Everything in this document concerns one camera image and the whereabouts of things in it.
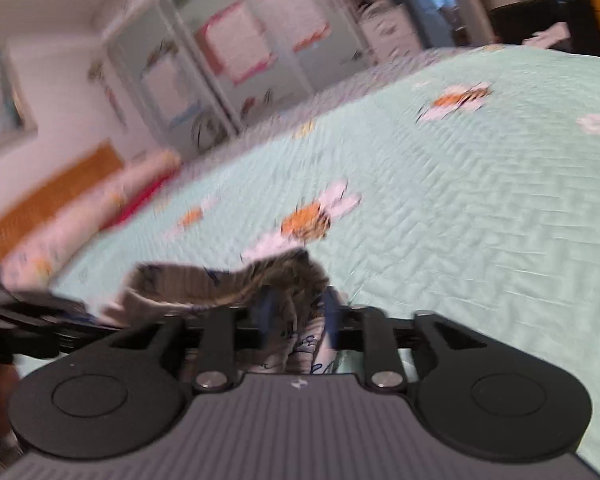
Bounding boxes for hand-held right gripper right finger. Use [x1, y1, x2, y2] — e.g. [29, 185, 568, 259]
[325, 287, 511, 391]

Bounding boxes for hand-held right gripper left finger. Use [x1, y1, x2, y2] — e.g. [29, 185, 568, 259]
[80, 290, 277, 393]

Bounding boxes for printed white pajama pants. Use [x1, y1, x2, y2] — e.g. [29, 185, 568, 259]
[102, 249, 351, 376]

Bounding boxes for floral long pillow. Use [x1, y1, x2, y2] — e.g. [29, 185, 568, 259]
[0, 150, 181, 291]

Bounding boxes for wooden headboard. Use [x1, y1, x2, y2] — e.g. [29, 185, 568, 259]
[0, 142, 123, 261]

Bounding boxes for red bedding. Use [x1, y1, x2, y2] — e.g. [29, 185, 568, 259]
[105, 175, 176, 231]

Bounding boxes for mint bee-print quilted bedspread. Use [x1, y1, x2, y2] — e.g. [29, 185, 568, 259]
[50, 45, 600, 466]

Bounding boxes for framed picture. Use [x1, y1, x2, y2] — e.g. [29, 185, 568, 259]
[0, 50, 36, 146]

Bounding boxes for purple floral bed sheet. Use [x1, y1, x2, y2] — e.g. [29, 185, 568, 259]
[180, 45, 506, 171]

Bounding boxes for blue-bordered poster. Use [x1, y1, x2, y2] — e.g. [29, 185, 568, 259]
[140, 52, 203, 126]

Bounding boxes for pink-bordered poster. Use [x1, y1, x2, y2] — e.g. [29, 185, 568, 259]
[195, 0, 276, 86]

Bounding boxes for sliding-door wardrobe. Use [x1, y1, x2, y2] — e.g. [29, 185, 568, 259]
[102, 0, 381, 156]

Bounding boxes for white drawer cabinet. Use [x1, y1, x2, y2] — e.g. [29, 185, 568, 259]
[357, 2, 421, 63]

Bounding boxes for orange-bordered poster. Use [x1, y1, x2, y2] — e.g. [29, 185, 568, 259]
[257, 0, 331, 53]

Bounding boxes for white door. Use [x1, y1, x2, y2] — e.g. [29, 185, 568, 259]
[445, 0, 496, 46]

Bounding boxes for pink cloth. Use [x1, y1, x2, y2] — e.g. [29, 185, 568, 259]
[525, 22, 571, 48]

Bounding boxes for dark chair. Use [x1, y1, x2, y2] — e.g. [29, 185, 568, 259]
[490, 0, 600, 58]

